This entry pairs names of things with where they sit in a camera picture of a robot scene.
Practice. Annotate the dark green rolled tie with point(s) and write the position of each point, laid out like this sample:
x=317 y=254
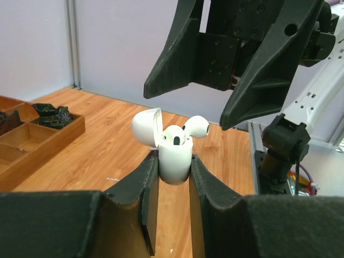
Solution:
x=53 y=117

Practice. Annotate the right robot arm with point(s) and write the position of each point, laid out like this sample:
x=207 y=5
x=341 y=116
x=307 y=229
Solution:
x=287 y=138

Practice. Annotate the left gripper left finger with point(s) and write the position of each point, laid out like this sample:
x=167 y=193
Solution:
x=118 y=222

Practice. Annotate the white earbud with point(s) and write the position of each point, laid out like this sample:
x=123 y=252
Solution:
x=196 y=127
x=174 y=135

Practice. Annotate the wooden compartment tray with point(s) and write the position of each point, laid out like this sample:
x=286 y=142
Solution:
x=28 y=147

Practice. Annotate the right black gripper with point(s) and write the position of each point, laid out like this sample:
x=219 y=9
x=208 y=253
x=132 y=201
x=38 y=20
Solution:
x=261 y=42

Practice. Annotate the white earbud case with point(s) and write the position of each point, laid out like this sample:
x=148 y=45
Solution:
x=174 y=161

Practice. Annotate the brown rolled belt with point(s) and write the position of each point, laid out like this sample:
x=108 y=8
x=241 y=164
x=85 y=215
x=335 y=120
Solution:
x=9 y=122

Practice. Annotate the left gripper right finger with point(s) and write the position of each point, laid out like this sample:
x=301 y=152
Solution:
x=227 y=224

